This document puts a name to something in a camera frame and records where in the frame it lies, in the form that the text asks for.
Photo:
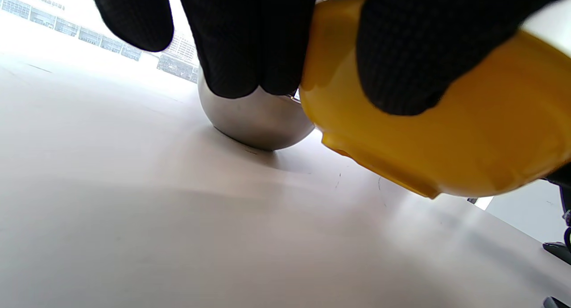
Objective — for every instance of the stainless steel mixing bowl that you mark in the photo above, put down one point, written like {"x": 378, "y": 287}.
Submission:
{"x": 254, "y": 121}

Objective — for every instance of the person's left hand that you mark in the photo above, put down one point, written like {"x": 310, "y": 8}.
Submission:
{"x": 241, "y": 40}

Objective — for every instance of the yellow plastic bowl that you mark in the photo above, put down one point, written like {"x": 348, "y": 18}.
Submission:
{"x": 468, "y": 138}

